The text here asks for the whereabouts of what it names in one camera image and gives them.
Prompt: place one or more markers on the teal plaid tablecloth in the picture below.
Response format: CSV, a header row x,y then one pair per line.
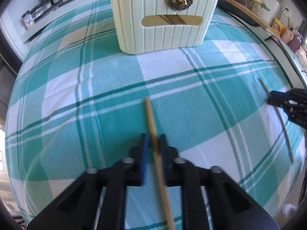
x,y
78,101

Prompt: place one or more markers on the wooden cutting board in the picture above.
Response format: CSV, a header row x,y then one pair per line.
x,y
262,23

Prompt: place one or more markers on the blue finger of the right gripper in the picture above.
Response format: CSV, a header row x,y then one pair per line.
x,y
295,94
292,110

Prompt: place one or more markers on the cream utensil holder box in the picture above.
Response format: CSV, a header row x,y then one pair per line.
x,y
144,26

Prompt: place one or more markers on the wooden chopstick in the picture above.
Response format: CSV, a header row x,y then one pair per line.
x,y
158,165
290,153

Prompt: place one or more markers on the white knife block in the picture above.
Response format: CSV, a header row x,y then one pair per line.
x,y
268,16

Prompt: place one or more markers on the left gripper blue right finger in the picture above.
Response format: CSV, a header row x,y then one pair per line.
x,y
210,198

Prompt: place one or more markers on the purple soap dispenser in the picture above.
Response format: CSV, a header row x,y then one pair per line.
x,y
295,43

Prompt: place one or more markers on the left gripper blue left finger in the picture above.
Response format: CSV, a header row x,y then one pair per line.
x,y
97,198

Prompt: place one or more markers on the white spice jar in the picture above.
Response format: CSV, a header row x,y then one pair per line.
x,y
27,19

